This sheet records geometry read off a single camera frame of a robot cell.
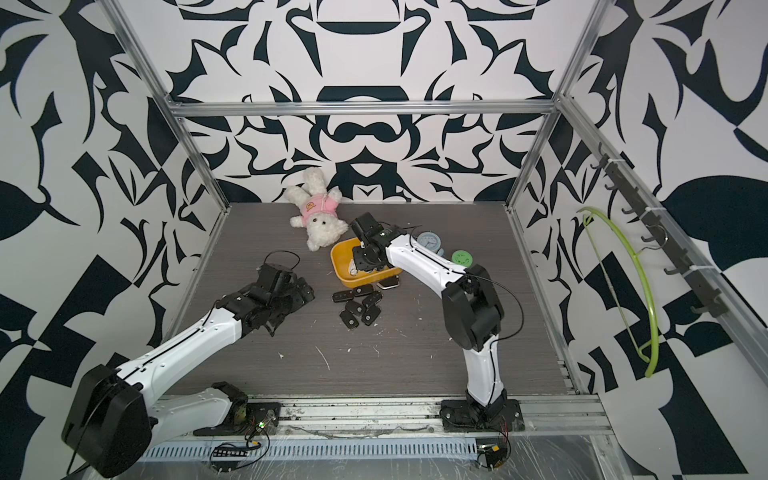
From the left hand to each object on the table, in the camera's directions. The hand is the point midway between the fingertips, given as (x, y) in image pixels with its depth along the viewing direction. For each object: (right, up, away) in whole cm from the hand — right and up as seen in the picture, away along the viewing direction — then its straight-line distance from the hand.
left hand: (303, 291), depth 86 cm
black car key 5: (+14, -6, +6) cm, 16 cm away
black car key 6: (+19, -8, +4) cm, 21 cm away
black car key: (+25, +1, +11) cm, 27 cm away
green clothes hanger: (+75, -7, -25) cm, 79 cm away
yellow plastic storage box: (+9, +7, +17) cm, 21 cm away
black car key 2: (+11, -3, +8) cm, 14 cm away
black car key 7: (+13, -9, +4) cm, 16 cm away
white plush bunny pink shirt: (0, +26, +22) cm, 34 cm away
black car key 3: (+17, -1, +10) cm, 20 cm away
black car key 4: (+19, -4, +8) cm, 21 cm away
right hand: (+17, +10, +6) cm, 21 cm away
